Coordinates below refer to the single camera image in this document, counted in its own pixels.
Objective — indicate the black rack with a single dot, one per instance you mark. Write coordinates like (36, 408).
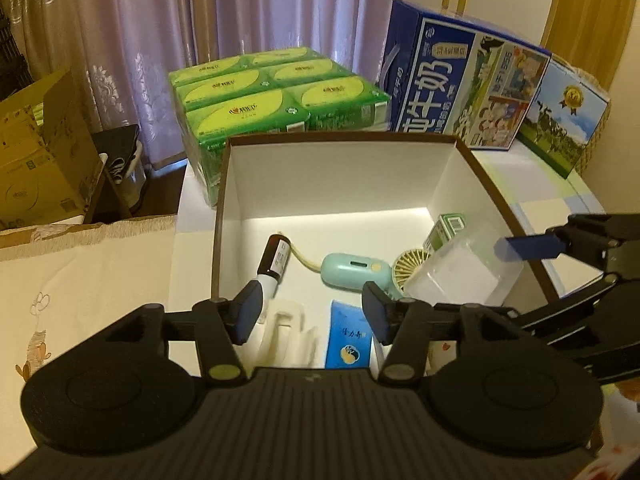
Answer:
(12, 60)

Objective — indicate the black bag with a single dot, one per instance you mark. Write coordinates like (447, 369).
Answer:
(117, 152)

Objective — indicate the beige quilted chair cover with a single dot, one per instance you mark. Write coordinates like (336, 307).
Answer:
(597, 145)

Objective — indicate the blue milk carton box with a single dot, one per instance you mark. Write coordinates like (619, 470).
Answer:
(450, 85)

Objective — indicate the open brown cardboard box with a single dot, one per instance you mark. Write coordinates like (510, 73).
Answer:
(40, 160)

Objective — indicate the translucent white plastic case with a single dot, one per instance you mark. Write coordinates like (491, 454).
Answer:
(455, 275)

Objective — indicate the cream embroidered cloth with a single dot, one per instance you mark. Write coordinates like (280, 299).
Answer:
(90, 280)

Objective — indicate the white cow print milk box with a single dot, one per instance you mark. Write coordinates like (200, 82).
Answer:
(565, 115)

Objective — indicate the wooden door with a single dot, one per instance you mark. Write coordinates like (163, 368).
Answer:
(585, 10)

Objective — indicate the brown spray bottle white nozzle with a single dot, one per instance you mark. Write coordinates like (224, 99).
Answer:
(274, 260)

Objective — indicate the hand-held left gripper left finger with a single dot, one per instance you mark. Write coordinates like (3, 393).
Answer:
(247, 310)

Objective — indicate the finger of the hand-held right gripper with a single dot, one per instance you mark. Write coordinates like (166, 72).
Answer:
(530, 247)
(575, 310)

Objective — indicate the green white medicine box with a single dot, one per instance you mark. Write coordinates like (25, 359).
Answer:
(445, 232)

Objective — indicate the blue ointment tube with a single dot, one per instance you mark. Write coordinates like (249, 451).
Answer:
(350, 335)

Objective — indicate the lilac patterned curtain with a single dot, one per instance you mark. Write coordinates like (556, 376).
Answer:
(175, 20)

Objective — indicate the mint green handheld fan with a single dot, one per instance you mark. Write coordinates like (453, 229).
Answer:
(350, 271)

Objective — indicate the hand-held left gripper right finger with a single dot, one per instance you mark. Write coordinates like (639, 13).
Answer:
(375, 312)

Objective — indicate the green tissue multipack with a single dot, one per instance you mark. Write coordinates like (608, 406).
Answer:
(250, 100)

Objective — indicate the brown cardboard shoe box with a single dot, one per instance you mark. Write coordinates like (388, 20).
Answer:
(325, 180)

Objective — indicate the white comb-shaped plastic clip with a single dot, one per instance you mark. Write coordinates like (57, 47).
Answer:
(285, 330)

